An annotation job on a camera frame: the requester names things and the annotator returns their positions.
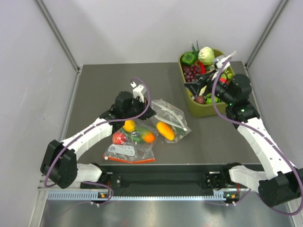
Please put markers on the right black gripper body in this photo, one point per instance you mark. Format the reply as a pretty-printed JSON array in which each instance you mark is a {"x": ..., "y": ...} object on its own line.
[{"x": 221, "y": 91}]

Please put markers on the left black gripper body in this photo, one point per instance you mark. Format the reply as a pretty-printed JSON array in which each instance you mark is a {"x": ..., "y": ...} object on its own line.
[{"x": 137, "y": 108}]

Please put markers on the fake purple grapes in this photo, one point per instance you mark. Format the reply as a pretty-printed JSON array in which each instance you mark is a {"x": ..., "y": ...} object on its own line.
[{"x": 191, "y": 73}]

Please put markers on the fake yellow orange mango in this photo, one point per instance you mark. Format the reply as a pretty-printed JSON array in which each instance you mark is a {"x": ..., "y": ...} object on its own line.
[{"x": 165, "y": 130}]

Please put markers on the polka dot zip bag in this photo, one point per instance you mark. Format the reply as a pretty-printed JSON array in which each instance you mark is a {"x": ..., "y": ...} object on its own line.
[{"x": 169, "y": 114}]

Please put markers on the fake dark green cucumber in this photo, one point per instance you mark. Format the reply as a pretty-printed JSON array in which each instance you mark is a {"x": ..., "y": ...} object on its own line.
[{"x": 181, "y": 131}]

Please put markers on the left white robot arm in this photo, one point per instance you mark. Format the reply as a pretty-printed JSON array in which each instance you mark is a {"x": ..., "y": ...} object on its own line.
[{"x": 60, "y": 163}]

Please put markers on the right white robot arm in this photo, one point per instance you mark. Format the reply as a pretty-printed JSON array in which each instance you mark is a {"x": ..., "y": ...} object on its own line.
[{"x": 280, "y": 181}]

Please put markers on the fake purple plum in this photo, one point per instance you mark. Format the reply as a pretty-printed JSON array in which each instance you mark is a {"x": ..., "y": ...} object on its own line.
[{"x": 200, "y": 100}]

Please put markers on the fake watermelon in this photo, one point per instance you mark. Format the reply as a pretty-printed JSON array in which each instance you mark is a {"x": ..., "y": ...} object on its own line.
[{"x": 209, "y": 99}]

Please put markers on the fake yellow lemon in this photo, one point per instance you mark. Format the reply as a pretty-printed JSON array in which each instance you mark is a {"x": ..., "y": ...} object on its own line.
[{"x": 129, "y": 126}]

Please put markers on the fake green bell pepper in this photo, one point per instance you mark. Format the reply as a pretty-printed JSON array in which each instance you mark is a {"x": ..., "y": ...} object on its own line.
[{"x": 188, "y": 58}]

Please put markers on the fake red apple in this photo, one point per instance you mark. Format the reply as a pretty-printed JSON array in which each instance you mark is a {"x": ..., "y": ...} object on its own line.
[{"x": 119, "y": 138}]

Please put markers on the fake pale green cabbage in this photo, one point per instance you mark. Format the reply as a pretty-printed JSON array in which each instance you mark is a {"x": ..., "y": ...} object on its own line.
[{"x": 206, "y": 56}]

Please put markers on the clear bag orange zipper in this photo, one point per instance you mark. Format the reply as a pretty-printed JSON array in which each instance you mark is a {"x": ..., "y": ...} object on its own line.
[{"x": 130, "y": 152}]

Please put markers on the olive green plastic bin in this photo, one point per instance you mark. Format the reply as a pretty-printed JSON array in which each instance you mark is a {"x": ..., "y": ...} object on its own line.
[{"x": 206, "y": 107}]

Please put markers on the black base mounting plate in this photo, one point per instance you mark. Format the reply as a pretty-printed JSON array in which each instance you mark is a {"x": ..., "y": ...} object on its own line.
[{"x": 164, "y": 180}]

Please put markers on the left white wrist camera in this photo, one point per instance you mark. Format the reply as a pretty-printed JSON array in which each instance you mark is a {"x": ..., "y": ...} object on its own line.
[{"x": 138, "y": 91}]

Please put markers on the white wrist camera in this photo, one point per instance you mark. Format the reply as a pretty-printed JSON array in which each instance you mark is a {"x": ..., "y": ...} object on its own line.
[
  {"x": 138, "y": 91},
  {"x": 221, "y": 63}
]

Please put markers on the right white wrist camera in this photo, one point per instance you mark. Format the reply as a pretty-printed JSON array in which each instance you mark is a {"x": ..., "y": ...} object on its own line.
[{"x": 221, "y": 63}]

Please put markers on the white slotted cable duct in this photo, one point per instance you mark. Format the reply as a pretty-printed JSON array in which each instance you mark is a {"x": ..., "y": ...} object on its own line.
[{"x": 102, "y": 196}]

